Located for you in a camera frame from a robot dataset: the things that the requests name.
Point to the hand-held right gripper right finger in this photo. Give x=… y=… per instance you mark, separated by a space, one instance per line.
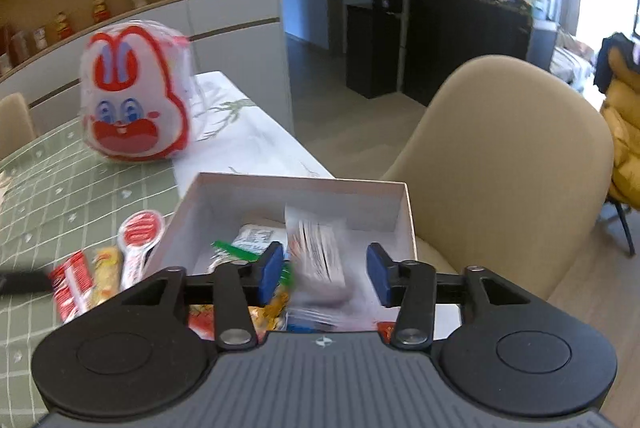
x=378 y=275

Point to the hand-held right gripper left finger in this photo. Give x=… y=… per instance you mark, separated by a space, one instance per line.
x=270 y=270

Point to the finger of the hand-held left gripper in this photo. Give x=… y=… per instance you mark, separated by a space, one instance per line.
x=25 y=282

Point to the white printed snack packet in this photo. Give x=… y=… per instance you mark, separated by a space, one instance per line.
x=260 y=238

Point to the green snack wrapper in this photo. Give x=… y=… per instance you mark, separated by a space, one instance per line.
x=227 y=250

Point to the red white striped packet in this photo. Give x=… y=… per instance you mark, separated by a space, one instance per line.
x=72 y=288

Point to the clear snack bar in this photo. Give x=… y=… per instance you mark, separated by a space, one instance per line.
x=317 y=253

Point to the blue white snack packet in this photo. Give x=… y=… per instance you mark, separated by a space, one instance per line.
x=302 y=327

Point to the yellow snack bar packet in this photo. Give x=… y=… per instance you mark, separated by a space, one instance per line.
x=107 y=273

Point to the pink cardboard box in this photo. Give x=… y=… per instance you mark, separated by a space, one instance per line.
x=300 y=193

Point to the red yellow cartoon snack packet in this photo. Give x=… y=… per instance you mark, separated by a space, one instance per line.
x=200 y=323

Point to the red round spoon-shaped packet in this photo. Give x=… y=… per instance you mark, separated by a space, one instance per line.
x=140 y=230

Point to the green checked tablecloth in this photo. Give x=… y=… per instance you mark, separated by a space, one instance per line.
x=40 y=188

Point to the beige dining chair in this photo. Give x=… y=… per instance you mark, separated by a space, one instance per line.
x=15 y=120
x=500 y=158

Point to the white red rabbit face bag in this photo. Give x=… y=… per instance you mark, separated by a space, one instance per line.
x=135 y=103

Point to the black water dispenser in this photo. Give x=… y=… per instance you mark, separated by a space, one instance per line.
x=375 y=43

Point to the black tall cabinet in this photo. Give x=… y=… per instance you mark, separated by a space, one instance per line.
x=465 y=48

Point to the yellow lounge chair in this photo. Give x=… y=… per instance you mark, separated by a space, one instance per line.
x=625 y=148

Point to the pale striped cloth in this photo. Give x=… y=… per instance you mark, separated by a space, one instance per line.
x=572 y=58

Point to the dark jacket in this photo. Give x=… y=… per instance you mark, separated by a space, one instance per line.
x=617 y=50

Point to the white beige wall cabinet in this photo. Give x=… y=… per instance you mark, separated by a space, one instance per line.
x=225 y=38

